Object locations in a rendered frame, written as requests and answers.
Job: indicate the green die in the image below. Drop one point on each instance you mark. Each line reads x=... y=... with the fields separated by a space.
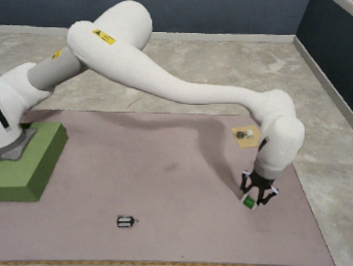
x=249 y=202

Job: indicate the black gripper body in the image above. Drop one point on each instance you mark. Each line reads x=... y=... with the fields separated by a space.
x=260 y=180

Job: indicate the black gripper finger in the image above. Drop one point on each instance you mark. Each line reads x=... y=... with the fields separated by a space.
x=245 y=190
x=260 y=199

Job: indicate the tan flat mat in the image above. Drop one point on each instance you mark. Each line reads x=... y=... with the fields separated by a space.
x=247 y=142

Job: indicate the black die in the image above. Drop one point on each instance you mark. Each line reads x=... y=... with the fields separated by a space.
x=240 y=134

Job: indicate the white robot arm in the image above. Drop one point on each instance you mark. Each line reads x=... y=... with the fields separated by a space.
x=106 y=47

